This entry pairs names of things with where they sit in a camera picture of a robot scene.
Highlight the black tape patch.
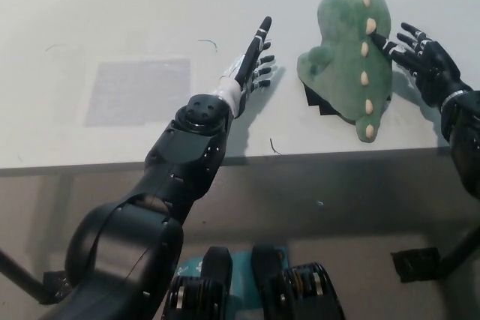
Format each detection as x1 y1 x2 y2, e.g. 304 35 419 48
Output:
302 85 391 126

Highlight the black table leg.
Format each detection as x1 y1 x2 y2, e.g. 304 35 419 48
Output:
0 248 46 304
440 228 480 280

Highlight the grey tape patch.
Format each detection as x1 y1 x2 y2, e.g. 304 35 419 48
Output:
84 58 192 128

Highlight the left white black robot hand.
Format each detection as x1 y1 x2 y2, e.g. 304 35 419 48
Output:
219 16 277 118

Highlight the green plush dinosaur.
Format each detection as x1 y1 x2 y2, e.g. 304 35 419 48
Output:
297 0 394 144

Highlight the black ribbed robot body block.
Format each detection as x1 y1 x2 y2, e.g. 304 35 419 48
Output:
251 245 345 320
164 247 233 320

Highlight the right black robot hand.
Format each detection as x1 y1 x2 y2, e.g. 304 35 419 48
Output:
370 22 473 108

